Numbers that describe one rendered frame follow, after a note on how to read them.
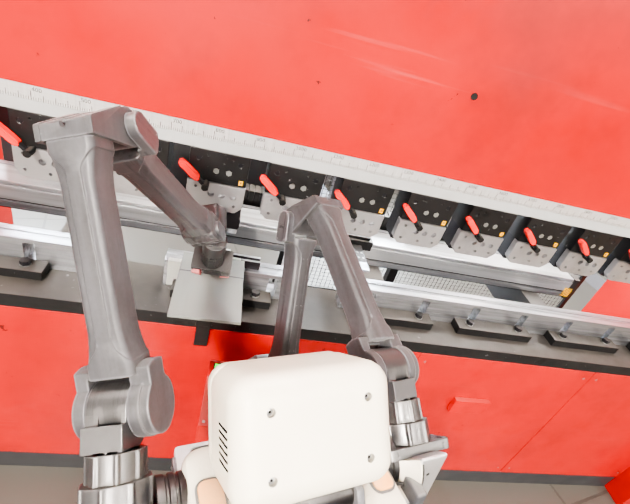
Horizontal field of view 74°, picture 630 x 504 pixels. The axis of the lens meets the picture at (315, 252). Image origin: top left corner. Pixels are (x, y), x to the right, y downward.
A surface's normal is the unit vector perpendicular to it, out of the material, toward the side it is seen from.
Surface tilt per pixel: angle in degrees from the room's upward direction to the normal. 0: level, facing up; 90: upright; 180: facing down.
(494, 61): 90
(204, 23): 90
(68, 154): 62
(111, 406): 40
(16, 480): 0
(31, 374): 90
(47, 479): 0
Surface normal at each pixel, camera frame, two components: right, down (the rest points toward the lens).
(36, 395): 0.10, 0.58
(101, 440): -0.11, -0.24
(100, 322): -0.07, 0.07
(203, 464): 0.21, -0.88
